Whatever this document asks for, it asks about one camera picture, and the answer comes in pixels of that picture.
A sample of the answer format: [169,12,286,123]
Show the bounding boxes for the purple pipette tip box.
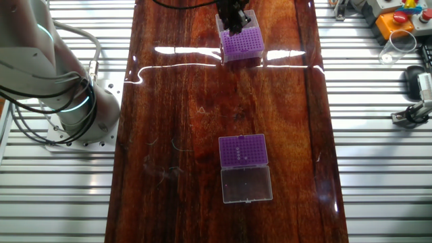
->
[215,9,265,65]
[218,133,273,205]

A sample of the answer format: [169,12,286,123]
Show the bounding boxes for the clear plastic cup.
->
[378,29,418,65]

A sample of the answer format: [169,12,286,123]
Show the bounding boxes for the orange emergency stop button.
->
[374,11,415,44]

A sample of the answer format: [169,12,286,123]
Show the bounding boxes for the dark wooden board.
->
[104,0,349,243]

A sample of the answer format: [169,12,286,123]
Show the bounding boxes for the black keyboard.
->
[418,43,432,72]

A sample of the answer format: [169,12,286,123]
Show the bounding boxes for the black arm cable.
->
[151,0,219,10]

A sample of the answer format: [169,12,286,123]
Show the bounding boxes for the grey cable with metal connector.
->
[53,20,102,82]

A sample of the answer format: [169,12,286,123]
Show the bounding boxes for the aluminium corner bracket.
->
[333,0,350,22]

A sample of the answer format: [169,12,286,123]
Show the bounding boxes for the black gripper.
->
[215,0,252,37]

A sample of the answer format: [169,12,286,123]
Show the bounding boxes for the grey control box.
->
[366,0,404,18]

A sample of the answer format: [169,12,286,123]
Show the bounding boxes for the grey box red button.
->
[411,8,432,37]

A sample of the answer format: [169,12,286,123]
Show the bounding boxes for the colourful small toy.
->
[401,0,423,15]

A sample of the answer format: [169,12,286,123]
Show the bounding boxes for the black ring clamp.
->
[404,105,430,124]

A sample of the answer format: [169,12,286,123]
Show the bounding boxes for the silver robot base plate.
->
[45,79,124,153]

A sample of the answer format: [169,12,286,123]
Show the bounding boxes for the silver ribbed camera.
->
[417,72,432,99]

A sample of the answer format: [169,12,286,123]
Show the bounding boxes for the black base cables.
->
[0,74,98,146]

